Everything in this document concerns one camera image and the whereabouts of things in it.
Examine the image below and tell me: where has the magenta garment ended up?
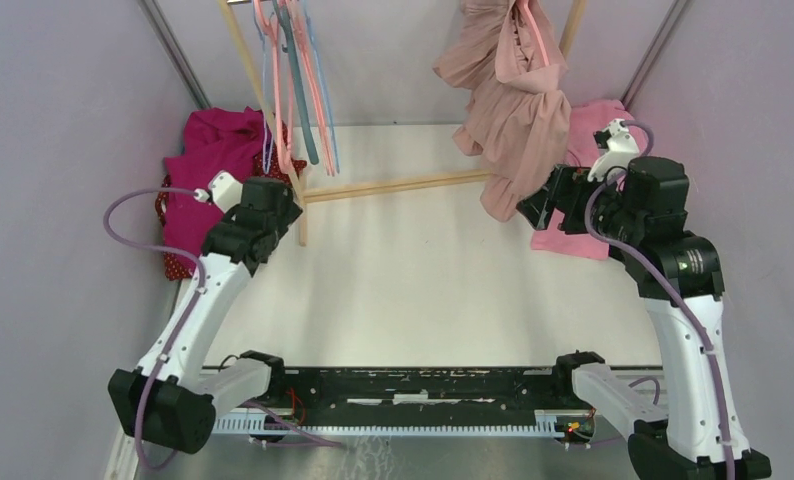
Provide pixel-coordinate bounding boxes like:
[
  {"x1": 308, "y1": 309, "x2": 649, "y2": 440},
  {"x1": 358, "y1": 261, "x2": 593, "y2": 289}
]
[{"x1": 163, "y1": 108, "x2": 265, "y2": 254}]

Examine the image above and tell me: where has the pink towel garment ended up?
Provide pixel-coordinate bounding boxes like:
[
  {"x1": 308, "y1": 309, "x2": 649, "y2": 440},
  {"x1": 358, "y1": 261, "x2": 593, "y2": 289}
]
[{"x1": 530, "y1": 99, "x2": 650, "y2": 261}]

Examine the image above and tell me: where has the light blue hanger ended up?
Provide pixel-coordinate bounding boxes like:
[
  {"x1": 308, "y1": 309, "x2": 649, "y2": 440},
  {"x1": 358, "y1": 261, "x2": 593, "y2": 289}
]
[{"x1": 253, "y1": 1, "x2": 340, "y2": 176}]

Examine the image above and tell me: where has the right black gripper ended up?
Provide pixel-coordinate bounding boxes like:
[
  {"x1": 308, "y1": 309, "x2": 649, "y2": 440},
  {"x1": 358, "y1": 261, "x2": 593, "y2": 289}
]
[{"x1": 517, "y1": 161, "x2": 646, "y2": 246}]

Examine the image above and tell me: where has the grey teal hanger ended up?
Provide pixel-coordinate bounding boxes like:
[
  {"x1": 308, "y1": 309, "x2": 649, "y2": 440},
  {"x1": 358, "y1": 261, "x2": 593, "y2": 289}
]
[{"x1": 273, "y1": 1, "x2": 320, "y2": 165}]

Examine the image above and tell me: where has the white slotted cable duct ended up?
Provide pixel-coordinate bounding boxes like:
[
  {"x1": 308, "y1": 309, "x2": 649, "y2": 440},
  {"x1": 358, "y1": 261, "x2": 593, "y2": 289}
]
[{"x1": 212, "y1": 410, "x2": 565, "y2": 439}]

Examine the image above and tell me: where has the pink plastic hanger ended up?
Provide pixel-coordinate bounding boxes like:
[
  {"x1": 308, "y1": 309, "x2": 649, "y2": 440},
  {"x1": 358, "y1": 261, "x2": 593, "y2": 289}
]
[{"x1": 516, "y1": 0, "x2": 550, "y2": 67}]

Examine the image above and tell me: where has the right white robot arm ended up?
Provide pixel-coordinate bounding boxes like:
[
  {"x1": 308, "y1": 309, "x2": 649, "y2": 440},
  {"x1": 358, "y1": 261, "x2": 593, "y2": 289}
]
[{"x1": 517, "y1": 156, "x2": 772, "y2": 479}]

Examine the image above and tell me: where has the dusty pink skirt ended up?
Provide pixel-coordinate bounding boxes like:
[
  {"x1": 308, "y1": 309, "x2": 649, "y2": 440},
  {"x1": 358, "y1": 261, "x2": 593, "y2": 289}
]
[{"x1": 433, "y1": 1, "x2": 572, "y2": 222}]

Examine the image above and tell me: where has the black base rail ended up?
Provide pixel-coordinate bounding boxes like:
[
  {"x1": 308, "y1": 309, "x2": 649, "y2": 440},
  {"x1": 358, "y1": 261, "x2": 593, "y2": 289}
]
[{"x1": 256, "y1": 367, "x2": 591, "y2": 427}]

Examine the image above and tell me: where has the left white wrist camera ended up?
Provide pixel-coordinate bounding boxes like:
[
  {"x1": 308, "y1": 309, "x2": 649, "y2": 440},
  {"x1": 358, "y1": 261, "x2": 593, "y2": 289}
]
[{"x1": 208, "y1": 171, "x2": 243, "y2": 213}]

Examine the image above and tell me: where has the wooden clothes rack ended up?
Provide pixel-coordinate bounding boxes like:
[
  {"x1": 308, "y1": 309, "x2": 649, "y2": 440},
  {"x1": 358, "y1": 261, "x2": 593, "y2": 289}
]
[{"x1": 216, "y1": 0, "x2": 588, "y2": 247}]

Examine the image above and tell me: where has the red polka dot garment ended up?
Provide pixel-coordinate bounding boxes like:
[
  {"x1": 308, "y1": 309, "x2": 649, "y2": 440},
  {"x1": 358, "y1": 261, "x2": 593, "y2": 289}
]
[{"x1": 155, "y1": 148, "x2": 309, "y2": 282}]

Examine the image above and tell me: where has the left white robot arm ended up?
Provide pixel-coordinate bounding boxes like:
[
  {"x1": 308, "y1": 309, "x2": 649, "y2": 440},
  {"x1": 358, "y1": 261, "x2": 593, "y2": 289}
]
[{"x1": 107, "y1": 171, "x2": 303, "y2": 454}]

